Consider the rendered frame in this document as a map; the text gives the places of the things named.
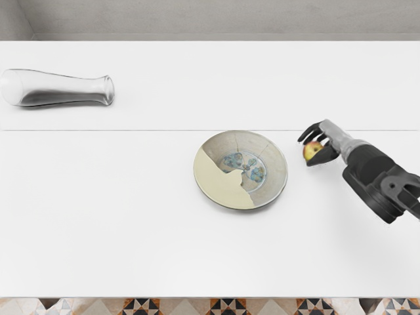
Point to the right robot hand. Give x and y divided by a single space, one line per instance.
338 136

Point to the yellow red apple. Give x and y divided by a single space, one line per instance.
312 150

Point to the patterned ceramic plate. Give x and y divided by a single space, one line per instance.
240 171

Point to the clear glass vase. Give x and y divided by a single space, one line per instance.
57 89

